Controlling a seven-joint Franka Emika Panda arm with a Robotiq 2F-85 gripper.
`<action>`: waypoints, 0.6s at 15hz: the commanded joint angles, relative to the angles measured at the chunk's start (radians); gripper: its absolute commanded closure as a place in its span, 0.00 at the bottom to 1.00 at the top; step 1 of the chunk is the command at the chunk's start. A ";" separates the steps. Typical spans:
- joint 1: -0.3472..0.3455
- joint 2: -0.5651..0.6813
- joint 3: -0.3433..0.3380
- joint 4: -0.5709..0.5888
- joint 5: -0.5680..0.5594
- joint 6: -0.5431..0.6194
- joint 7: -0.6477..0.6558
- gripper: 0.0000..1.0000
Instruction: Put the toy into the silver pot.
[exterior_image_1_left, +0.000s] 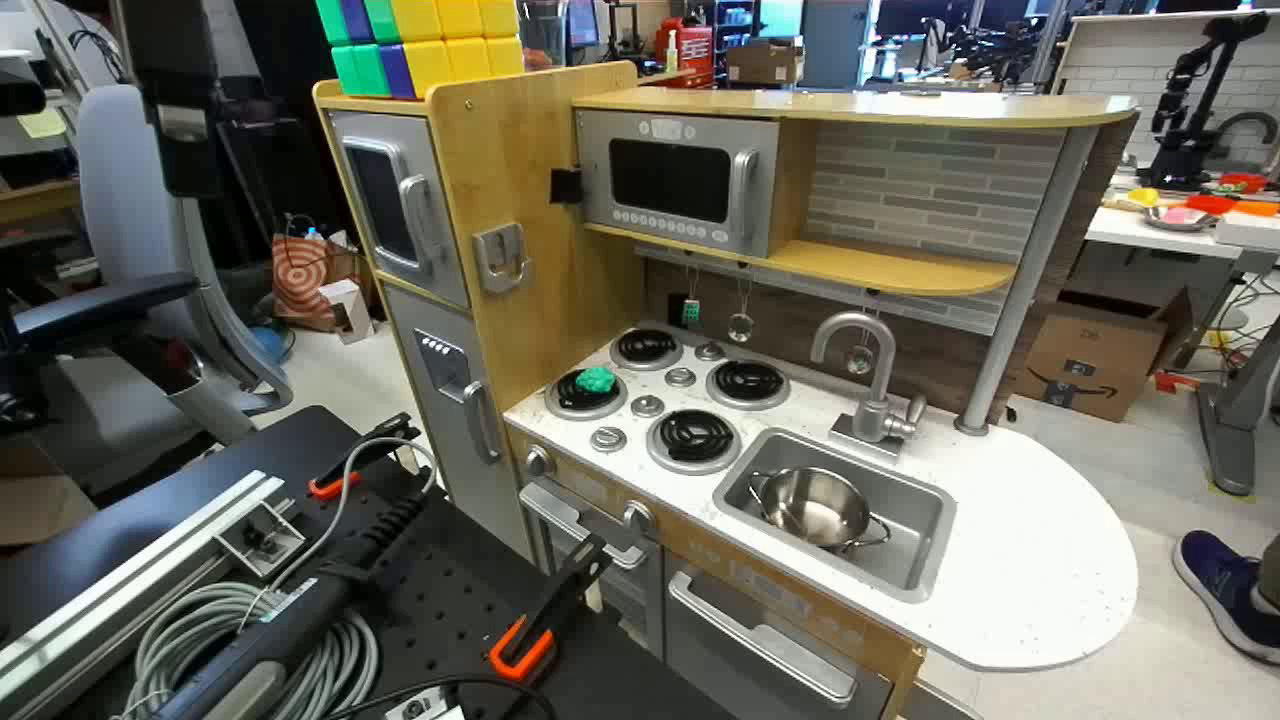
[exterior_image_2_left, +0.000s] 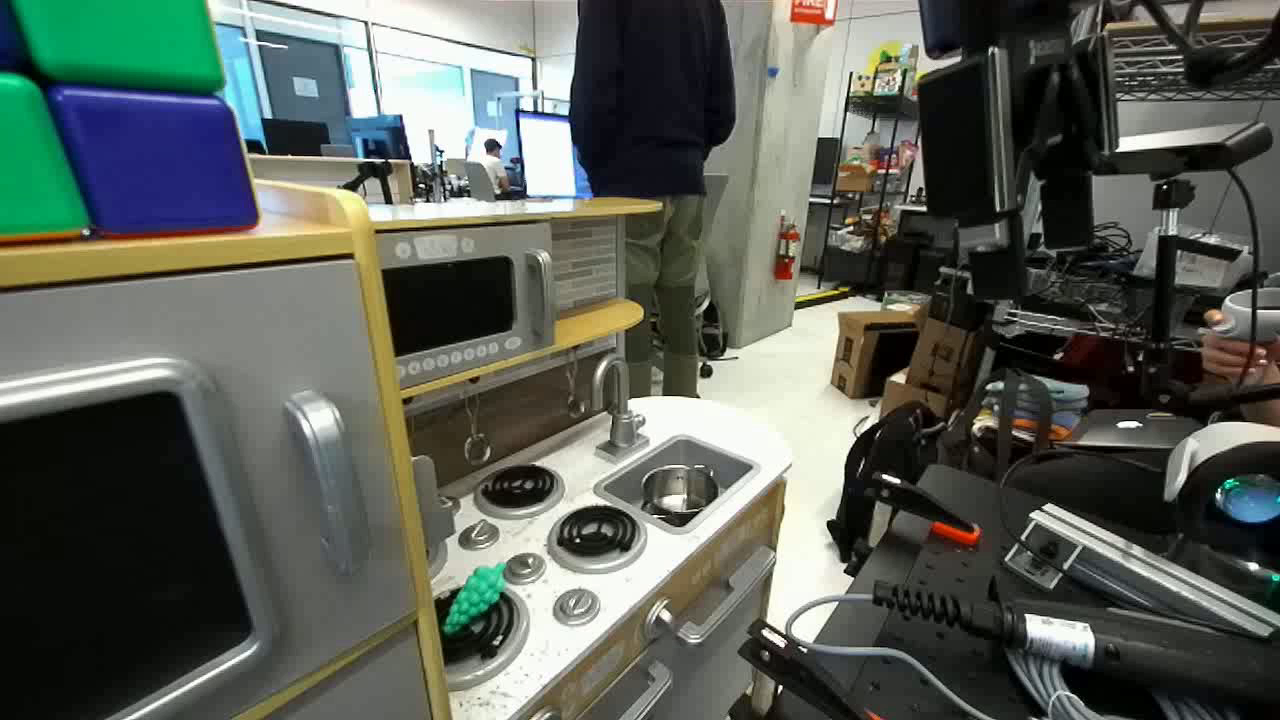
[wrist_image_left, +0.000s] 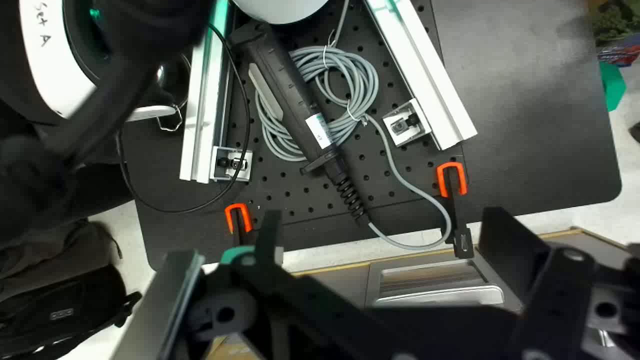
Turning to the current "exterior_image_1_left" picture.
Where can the green toy grape bunch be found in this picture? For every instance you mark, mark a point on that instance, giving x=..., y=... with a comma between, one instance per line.
x=593, y=382

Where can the black background robot arm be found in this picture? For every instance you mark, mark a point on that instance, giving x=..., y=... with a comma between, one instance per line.
x=1185, y=120

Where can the hanging silver toy utensil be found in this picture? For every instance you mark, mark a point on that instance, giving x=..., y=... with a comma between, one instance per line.
x=742, y=325

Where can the grey toy microwave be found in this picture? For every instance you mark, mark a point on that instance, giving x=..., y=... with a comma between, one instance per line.
x=597, y=182

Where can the grey toy fridge door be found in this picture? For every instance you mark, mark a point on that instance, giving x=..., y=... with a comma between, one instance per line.
x=462, y=452

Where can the grey toy oven door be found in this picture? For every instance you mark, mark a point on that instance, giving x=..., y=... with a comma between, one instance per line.
x=587, y=562

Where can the silver metal pot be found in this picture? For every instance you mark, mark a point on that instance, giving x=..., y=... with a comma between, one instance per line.
x=814, y=506

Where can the grey toy freezer door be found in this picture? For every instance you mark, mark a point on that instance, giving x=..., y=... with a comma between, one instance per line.
x=432, y=254

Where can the silver toy faucet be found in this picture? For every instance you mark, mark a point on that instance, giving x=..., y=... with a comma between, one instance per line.
x=880, y=386

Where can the grey toy cabinet door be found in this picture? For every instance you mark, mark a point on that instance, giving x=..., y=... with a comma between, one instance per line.
x=744, y=666

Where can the grey toy sink basin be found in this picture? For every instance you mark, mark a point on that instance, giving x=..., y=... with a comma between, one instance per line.
x=923, y=525

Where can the toy stove top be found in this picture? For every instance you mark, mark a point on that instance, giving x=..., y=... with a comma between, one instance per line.
x=1027, y=562

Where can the black coil stove burner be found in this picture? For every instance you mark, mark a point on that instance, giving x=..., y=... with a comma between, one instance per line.
x=750, y=382
x=693, y=438
x=570, y=402
x=645, y=346

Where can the grey stove dial knob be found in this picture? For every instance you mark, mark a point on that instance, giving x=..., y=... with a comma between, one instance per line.
x=648, y=406
x=683, y=377
x=710, y=349
x=611, y=438

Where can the silver oven front knob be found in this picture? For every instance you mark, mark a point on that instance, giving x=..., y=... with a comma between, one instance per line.
x=636, y=515
x=535, y=460

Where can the black perforated breadboard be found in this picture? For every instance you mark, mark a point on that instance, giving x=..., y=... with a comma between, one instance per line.
x=441, y=586

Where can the orange patterned bag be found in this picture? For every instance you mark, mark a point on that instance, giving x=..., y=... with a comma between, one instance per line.
x=306, y=282

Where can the colourful stacked foam blocks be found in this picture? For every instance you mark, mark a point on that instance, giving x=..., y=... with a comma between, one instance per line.
x=441, y=42

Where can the brown cardboard box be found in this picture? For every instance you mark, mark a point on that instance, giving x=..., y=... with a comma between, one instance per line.
x=1086, y=352

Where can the grey office chair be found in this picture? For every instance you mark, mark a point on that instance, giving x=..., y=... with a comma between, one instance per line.
x=132, y=215

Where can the white background table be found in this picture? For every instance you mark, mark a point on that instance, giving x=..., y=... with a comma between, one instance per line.
x=1163, y=228

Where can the dark blue sneaker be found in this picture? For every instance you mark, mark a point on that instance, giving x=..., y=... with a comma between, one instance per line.
x=1222, y=586

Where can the grey toy wall phone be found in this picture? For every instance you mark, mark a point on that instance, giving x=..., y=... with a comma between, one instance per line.
x=499, y=259

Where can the metal corner bracket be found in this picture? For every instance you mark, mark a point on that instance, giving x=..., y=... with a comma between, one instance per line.
x=263, y=542

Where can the aluminium extrusion rail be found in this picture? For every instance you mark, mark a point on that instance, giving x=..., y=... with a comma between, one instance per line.
x=120, y=572

